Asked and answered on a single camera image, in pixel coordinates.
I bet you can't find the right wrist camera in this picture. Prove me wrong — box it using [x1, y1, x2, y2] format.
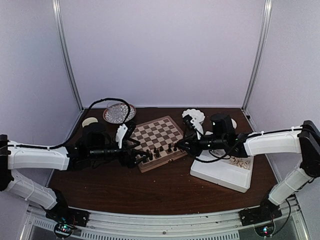
[182, 114, 204, 140]

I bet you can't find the cream ribbed mug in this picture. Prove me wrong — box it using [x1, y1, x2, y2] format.
[81, 117, 98, 128]

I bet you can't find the wooden chess board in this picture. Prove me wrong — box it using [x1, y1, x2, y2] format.
[131, 115, 187, 173]

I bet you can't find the left aluminium frame post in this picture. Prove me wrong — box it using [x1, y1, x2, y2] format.
[52, 0, 84, 111]

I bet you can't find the right aluminium frame post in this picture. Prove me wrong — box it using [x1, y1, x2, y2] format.
[241, 0, 273, 112]

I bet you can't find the black cable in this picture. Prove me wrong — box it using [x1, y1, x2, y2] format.
[4, 97, 133, 151]
[193, 144, 238, 163]

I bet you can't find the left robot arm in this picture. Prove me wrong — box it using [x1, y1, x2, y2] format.
[0, 117, 150, 225]

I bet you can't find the white fluted bowl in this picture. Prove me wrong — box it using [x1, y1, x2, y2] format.
[182, 108, 206, 125]

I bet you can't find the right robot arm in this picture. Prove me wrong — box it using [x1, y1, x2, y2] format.
[175, 109, 320, 221]

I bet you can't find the white foam tray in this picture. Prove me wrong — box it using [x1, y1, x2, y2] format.
[190, 149, 254, 193]

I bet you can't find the front aluminium rail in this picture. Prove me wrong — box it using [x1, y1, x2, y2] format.
[24, 207, 308, 240]

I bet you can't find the clear drinking glass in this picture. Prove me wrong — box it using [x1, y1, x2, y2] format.
[107, 101, 122, 119]

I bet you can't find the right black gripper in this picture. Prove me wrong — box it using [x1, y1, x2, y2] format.
[176, 132, 226, 158]

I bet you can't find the patterned ceramic plate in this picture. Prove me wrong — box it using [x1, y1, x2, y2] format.
[102, 102, 137, 124]

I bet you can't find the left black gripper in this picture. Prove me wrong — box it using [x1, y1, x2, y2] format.
[89, 138, 150, 169]

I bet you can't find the light chess pieces pile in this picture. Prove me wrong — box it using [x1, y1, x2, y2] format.
[230, 157, 250, 169]

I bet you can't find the aluminium frame post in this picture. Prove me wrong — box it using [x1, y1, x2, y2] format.
[52, 0, 84, 111]
[241, 0, 273, 112]

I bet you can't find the right black cable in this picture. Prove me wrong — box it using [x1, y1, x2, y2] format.
[193, 144, 238, 163]

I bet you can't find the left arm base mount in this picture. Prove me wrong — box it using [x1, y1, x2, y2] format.
[43, 207, 90, 239]

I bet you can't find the cream round bowl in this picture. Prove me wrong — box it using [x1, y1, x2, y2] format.
[231, 118, 237, 129]

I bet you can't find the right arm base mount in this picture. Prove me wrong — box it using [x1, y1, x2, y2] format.
[239, 207, 282, 238]

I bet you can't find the left black cable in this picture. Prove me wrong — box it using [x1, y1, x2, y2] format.
[4, 97, 133, 151]

